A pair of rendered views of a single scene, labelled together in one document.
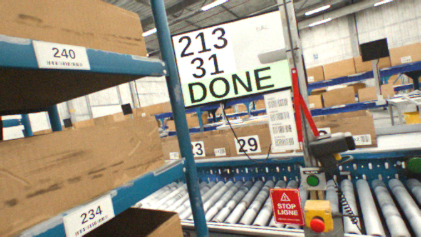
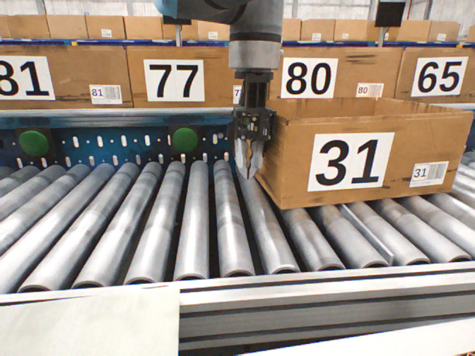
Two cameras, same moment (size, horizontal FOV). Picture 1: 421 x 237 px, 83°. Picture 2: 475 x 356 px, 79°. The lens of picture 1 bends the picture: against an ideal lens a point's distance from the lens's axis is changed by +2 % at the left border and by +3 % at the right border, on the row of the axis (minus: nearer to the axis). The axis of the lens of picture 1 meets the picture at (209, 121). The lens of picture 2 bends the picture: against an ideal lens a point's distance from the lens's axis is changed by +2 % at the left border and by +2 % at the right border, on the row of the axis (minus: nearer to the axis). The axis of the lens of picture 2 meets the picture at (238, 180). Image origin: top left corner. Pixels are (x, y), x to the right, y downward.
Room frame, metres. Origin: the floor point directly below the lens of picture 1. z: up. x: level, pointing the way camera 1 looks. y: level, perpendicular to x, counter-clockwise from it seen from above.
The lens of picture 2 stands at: (-0.07, -1.24, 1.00)
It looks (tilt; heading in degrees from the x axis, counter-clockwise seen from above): 22 degrees down; 325
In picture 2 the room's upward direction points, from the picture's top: straight up
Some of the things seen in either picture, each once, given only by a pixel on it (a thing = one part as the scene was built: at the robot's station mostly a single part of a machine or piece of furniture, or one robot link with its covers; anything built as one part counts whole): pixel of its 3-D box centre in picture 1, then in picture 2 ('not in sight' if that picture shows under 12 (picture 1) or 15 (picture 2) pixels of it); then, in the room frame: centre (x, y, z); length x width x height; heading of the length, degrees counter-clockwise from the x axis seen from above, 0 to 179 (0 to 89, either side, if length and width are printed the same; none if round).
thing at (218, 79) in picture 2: not in sight; (201, 78); (0.82, -1.71, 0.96); 0.39 x 0.29 x 0.17; 61
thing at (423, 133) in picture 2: not in sight; (338, 141); (0.34, -1.82, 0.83); 0.39 x 0.29 x 0.17; 68
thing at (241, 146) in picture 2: not in sight; (242, 160); (0.37, -1.56, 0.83); 0.06 x 0.03 x 0.09; 151
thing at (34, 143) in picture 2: not in sight; (33, 143); (0.85, -1.22, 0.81); 0.07 x 0.01 x 0.07; 61
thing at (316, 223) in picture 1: (317, 223); not in sight; (0.68, -0.26, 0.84); 0.04 x 0.04 x 0.04; 61
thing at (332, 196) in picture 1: (331, 204); not in sight; (1.00, -0.46, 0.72); 0.52 x 0.05 x 0.05; 151
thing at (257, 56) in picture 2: not in sight; (256, 58); (0.37, -1.58, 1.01); 0.10 x 0.09 x 0.05; 61
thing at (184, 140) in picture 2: not in sight; (184, 140); (0.66, -1.56, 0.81); 0.07 x 0.01 x 0.07; 61
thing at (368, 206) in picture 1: (368, 205); not in sight; (0.93, -0.57, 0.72); 0.52 x 0.05 x 0.05; 151
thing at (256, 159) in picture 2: not in sight; (257, 160); (0.36, -1.58, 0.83); 0.06 x 0.03 x 0.09; 151
